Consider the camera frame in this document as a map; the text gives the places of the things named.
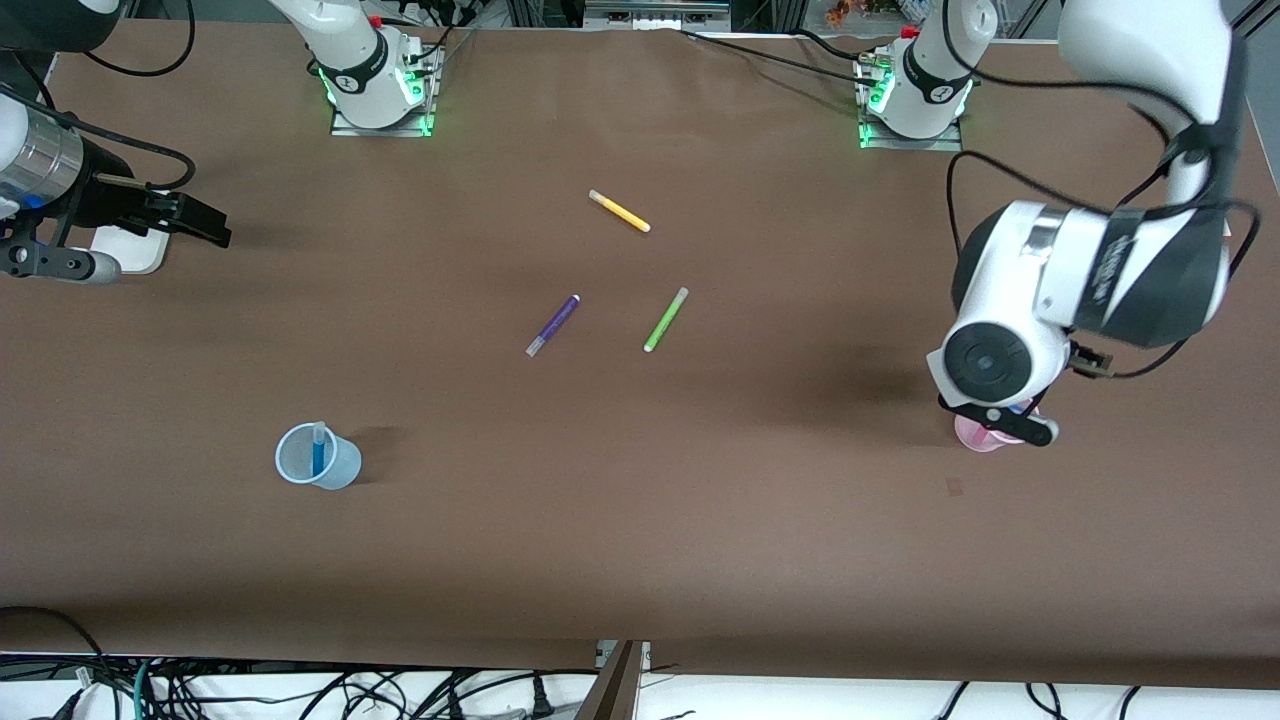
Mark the purple marker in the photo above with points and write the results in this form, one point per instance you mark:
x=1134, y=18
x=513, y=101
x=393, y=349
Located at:
x=553, y=325

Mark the white desk lamp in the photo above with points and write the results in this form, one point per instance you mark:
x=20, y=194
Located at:
x=140, y=258

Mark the translucent blue plastic cup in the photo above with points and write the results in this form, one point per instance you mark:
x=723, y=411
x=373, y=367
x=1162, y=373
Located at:
x=340, y=465

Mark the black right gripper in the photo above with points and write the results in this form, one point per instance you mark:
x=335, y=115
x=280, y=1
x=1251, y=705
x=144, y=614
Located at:
x=104, y=196

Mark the blue marker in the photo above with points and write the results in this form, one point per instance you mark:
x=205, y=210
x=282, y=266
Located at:
x=319, y=455

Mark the yellow marker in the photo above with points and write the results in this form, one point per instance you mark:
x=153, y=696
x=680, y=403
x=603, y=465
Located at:
x=620, y=211

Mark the brown table leg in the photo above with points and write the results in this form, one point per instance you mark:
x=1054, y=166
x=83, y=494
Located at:
x=612, y=685

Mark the green marker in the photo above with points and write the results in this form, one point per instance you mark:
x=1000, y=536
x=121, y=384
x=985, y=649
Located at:
x=666, y=319

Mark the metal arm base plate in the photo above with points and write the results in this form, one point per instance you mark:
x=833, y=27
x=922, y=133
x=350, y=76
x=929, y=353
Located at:
x=385, y=125
x=910, y=142

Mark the translucent pink plastic cup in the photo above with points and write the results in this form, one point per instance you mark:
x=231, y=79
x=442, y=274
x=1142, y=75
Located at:
x=975, y=438

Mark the aluminium frame profile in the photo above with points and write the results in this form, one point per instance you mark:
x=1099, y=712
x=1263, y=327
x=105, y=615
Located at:
x=1262, y=20

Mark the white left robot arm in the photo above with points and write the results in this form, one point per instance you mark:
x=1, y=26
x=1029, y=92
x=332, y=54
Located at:
x=1140, y=40

